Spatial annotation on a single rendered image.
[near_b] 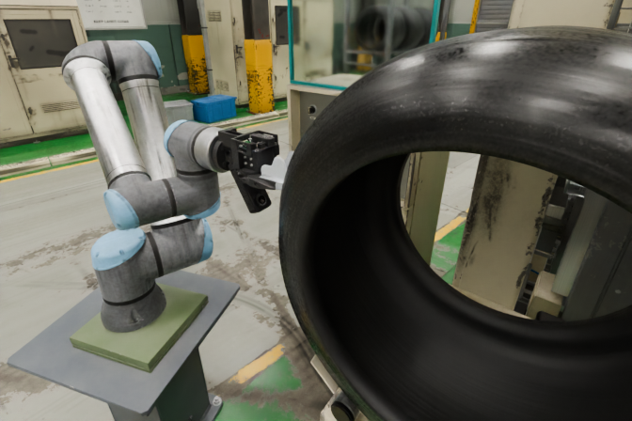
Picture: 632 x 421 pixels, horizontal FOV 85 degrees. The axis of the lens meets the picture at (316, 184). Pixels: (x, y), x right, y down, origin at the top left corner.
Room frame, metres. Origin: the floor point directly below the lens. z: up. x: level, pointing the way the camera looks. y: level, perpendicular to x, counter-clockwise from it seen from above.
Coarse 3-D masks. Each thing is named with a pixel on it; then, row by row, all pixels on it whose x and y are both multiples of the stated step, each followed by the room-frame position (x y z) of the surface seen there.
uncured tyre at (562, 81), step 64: (384, 64) 0.40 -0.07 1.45; (448, 64) 0.32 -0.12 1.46; (512, 64) 0.29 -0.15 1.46; (576, 64) 0.27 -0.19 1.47; (320, 128) 0.40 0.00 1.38; (384, 128) 0.33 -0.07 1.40; (448, 128) 0.29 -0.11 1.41; (512, 128) 0.26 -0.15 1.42; (576, 128) 0.24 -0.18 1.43; (320, 192) 0.37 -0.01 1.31; (384, 192) 0.63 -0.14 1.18; (320, 256) 0.52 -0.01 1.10; (384, 256) 0.61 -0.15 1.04; (320, 320) 0.38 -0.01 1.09; (384, 320) 0.50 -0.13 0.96; (448, 320) 0.52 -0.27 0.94; (512, 320) 0.47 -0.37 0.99; (576, 320) 0.43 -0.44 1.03; (384, 384) 0.39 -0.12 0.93; (448, 384) 0.40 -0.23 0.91; (512, 384) 0.40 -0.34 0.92; (576, 384) 0.37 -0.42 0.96
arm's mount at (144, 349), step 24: (168, 288) 0.95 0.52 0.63; (168, 312) 0.84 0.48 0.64; (192, 312) 0.84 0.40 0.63; (72, 336) 0.74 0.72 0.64; (96, 336) 0.74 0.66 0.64; (120, 336) 0.74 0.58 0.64; (144, 336) 0.74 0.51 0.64; (168, 336) 0.74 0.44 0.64; (120, 360) 0.68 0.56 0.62; (144, 360) 0.66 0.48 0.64
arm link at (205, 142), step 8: (208, 128) 0.69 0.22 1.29; (216, 128) 0.70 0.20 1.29; (200, 136) 0.67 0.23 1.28; (208, 136) 0.66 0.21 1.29; (216, 136) 0.66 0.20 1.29; (200, 144) 0.66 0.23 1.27; (208, 144) 0.65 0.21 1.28; (200, 152) 0.65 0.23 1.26; (208, 152) 0.64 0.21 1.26; (200, 160) 0.65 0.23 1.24; (208, 160) 0.64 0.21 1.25; (208, 168) 0.66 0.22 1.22; (216, 168) 0.65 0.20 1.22
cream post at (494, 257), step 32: (544, 0) 0.59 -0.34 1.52; (576, 0) 0.57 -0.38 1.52; (608, 0) 0.54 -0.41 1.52; (480, 160) 0.62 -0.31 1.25; (480, 192) 0.61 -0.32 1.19; (512, 192) 0.58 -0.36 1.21; (544, 192) 0.55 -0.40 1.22; (480, 224) 0.60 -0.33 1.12; (512, 224) 0.57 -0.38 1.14; (480, 256) 0.59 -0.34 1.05; (512, 256) 0.56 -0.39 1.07; (480, 288) 0.58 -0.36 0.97; (512, 288) 0.55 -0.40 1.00
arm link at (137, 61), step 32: (128, 64) 1.09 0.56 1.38; (160, 64) 1.15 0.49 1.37; (128, 96) 1.07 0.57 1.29; (160, 96) 1.12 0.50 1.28; (160, 128) 1.05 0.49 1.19; (160, 160) 1.01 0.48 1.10; (160, 224) 0.92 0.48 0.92; (192, 224) 0.95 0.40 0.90; (160, 256) 0.86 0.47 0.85; (192, 256) 0.91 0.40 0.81
